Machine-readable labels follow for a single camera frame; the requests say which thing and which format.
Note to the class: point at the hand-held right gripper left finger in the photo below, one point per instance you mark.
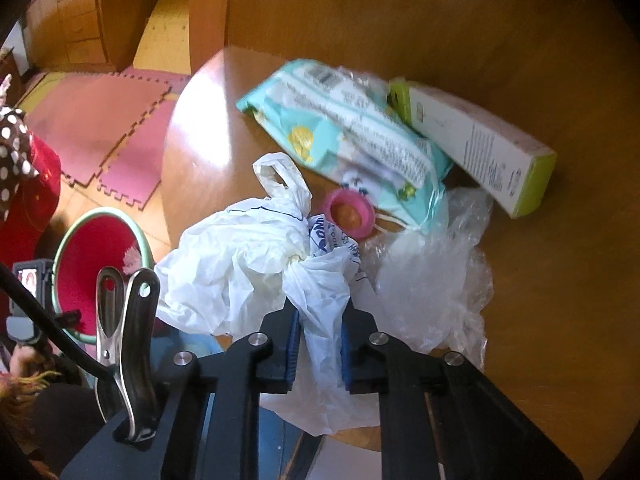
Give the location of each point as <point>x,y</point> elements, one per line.
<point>292,355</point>

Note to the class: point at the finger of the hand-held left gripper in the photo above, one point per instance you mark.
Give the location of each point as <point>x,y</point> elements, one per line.
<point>67,318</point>

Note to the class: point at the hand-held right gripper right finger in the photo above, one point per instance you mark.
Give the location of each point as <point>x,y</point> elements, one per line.
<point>346,355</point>

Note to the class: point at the red bucket with green rim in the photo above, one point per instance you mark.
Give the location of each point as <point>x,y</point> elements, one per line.
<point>90,250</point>

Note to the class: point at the white plastic bag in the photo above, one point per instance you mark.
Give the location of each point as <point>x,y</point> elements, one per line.
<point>225,260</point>

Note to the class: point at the clear plastic bag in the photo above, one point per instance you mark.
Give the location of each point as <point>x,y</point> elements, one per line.
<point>430,270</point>

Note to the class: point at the pink plastic lid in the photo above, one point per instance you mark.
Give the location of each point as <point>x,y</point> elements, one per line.
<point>330,210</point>

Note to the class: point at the teal wet wipes pack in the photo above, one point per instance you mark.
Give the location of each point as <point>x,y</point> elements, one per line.
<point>350,125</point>

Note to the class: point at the green and white carton box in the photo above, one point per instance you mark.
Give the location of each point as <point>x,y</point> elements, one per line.
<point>480,145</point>

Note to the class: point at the person's left hand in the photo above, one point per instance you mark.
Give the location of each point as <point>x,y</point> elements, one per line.
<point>30,361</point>

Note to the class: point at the yellow fringed knit shawl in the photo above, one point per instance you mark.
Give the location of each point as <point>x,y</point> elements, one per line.
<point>30,385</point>

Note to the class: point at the metal spring clamp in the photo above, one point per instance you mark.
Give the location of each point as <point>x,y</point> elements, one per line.
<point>135,360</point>

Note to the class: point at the red patterned blanket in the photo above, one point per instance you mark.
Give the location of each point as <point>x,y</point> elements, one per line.
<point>35,195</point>

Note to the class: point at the brown polka dot blanket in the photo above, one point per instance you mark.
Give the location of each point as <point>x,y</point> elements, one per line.
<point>15,145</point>

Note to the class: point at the mauve foam mat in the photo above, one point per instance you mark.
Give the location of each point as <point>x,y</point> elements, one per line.
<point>140,160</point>

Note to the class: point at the large dusty pink foam mat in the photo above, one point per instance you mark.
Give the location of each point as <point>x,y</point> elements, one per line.
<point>100,120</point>

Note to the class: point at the yellow green foam mat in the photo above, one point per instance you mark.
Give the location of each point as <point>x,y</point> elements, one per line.
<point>42,90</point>

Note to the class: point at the wooden drawer cabinet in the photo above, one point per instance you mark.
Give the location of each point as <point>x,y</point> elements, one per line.
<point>80,20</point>

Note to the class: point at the yellow patterned foam mat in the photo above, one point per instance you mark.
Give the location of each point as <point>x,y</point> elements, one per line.
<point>160,35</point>

